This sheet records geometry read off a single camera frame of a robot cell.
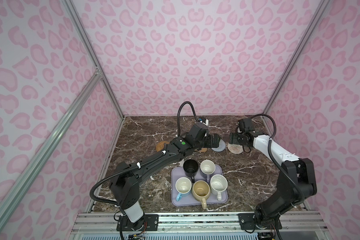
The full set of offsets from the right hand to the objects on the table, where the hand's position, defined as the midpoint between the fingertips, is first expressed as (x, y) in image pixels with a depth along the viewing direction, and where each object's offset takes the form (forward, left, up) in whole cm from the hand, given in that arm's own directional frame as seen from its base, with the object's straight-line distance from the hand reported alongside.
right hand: (237, 138), depth 92 cm
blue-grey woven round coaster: (+1, +8, -11) cm, 13 cm away
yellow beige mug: (-29, +23, -11) cm, 38 cm away
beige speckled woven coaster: (0, -1, -11) cm, 12 cm away
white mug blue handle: (-26, +33, -10) cm, 43 cm away
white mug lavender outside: (-15, +18, -9) cm, 26 cm away
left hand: (-8, +16, +13) cm, 22 cm away
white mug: (-25, +13, -10) cm, 29 cm away
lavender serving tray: (-18, +36, -11) cm, 42 cm away
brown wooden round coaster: (-18, +23, +15) cm, 32 cm away
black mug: (-17, +29, -6) cm, 34 cm away
